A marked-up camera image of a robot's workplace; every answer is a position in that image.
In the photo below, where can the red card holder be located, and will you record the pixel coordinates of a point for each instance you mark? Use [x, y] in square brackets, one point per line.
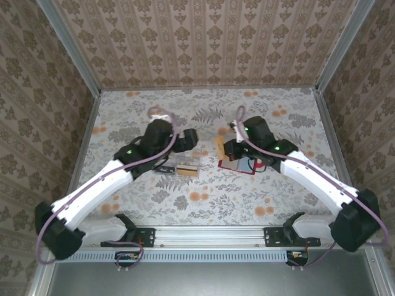
[237, 166]

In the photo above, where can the orange credit card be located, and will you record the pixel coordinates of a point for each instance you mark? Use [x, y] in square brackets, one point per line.
[219, 146]

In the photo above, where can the pale translucent card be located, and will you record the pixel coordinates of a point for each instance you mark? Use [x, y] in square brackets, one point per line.
[185, 161]

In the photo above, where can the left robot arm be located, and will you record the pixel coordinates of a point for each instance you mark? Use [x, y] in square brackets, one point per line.
[89, 194]

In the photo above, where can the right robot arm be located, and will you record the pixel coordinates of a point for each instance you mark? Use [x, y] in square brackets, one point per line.
[314, 182]

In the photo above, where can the tan wooden block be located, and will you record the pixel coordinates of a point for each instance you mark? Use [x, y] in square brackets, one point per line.
[186, 172]

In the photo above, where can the small connector board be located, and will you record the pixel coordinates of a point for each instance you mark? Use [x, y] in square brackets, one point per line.
[126, 256]
[297, 255]

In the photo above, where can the grey metal panel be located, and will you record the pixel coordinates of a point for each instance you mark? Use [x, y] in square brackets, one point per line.
[200, 280]

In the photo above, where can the thin aluminium table edge rail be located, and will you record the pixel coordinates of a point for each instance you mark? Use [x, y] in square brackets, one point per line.
[210, 88]

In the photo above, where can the aluminium table side rail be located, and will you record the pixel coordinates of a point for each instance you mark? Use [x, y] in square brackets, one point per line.
[330, 129]
[86, 138]

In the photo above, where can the long aluminium base rail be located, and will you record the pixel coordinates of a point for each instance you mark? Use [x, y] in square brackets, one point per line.
[210, 235]

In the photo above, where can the aluminium frame post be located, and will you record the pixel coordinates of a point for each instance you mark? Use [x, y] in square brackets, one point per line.
[342, 46]
[71, 52]

